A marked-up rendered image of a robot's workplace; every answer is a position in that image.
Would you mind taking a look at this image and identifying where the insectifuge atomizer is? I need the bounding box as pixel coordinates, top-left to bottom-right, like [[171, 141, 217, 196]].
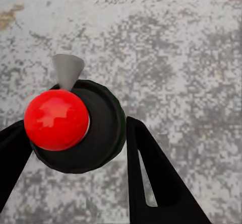
[[21, 53, 127, 174]]

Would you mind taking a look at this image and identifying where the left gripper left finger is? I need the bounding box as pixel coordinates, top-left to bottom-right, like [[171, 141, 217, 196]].
[[0, 120, 33, 213]]

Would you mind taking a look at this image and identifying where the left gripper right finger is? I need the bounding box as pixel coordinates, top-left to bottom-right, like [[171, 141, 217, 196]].
[[126, 116, 211, 224]]

